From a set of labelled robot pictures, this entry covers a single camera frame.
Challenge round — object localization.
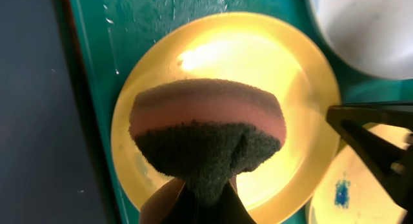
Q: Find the black water tray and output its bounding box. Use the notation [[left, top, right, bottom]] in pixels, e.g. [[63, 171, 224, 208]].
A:
[[1, 0, 110, 223]]

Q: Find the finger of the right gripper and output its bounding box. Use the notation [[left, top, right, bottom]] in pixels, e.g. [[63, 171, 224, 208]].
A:
[[327, 102, 412, 211]]

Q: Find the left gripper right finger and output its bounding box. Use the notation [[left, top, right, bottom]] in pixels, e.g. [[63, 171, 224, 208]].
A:
[[219, 182, 256, 224]]

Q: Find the teal plastic tray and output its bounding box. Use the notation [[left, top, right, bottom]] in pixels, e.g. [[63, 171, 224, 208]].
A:
[[54, 0, 412, 223]]

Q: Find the light blue plate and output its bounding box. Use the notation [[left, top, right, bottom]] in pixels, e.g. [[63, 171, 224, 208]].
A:
[[306, 0, 412, 80]]

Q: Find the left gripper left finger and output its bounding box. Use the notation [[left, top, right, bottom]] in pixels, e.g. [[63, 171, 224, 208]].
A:
[[139, 178, 196, 224]]

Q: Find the green and orange sponge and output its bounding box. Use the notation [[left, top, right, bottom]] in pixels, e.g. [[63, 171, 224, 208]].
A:
[[129, 79, 287, 205]]

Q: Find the yellow plate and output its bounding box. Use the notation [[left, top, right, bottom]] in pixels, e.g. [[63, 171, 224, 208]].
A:
[[306, 140, 406, 224], [111, 12, 341, 223]]

